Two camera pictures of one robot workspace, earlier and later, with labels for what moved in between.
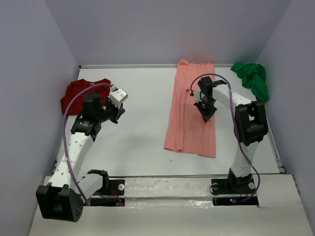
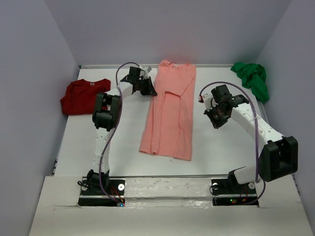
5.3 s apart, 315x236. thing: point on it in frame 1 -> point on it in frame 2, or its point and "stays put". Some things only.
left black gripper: [118, 112] -> [145, 86]
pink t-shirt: [186, 130] -> [168, 132]
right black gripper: [205, 109] -> [217, 117]
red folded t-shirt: [76, 106] stays put
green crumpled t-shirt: [253, 76] stays put
